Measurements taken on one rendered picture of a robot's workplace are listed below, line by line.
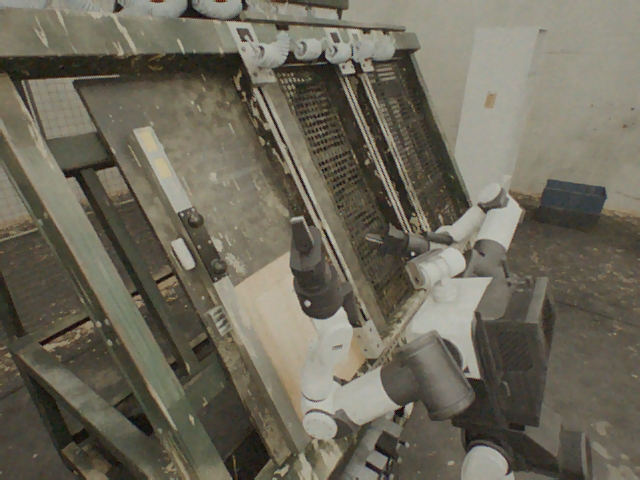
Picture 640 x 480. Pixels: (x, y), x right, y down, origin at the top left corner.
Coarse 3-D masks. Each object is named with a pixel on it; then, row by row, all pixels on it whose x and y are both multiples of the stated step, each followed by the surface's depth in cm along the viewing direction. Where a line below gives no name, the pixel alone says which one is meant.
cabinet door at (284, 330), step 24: (288, 264) 120; (240, 288) 105; (264, 288) 111; (288, 288) 118; (264, 312) 109; (288, 312) 115; (264, 336) 107; (288, 336) 113; (312, 336) 120; (288, 360) 111; (360, 360) 134; (288, 384) 109
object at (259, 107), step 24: (240, 24) 116; (240, 48) 114; (240, 72) 119; (264, 72) 119; (240, 96) 123; (264, 96) 122; (264, 120) 121; (264, 144) 125; (288, 144) 125; (288, 168) 123; (288, 192) 127; (312, 192) 128; (312, 216) 125; (336, 264) 129; (360, 312) 133; (360, 336) 133
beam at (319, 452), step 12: (480, 228) 244; (420, 288) 175; (408, 300) 169; (408, 312) 159; (396, 324) 152; (384, 336) 147; (384, 348) 141; (396, 348) 146; (372, 360) 134; (360, 372) 130; (312, 444) 106; (324, 444) 109; (288, 456) 105; (300, 456) 103; (312, 456) 105; (324, 456) 108; (336, 456) 112; (264, 468) 105; (276, 468) 103; (288, 468) 101; (300, 468) 101; (312, 468) 104; (324, 468) 107
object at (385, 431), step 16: (384, 416) 133; (400, 416) 138; (368, 432) 127; (384, 432) 126; (400, 432) 125; (352, 448) 119; (368, 448) 122; (384, 448) 120; (336, 464) 110; (352, 464) 118; (368, 464) 117; (384, 464) 115
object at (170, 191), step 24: (144, 144) 92; (144, 168) 94; (168, 192) 93; (216, 288) 97; (240, 312) 100; (240, 336) 99; (264, 360) 102; (264, 384) 101; (288, 408) 104; (288, 432) 103
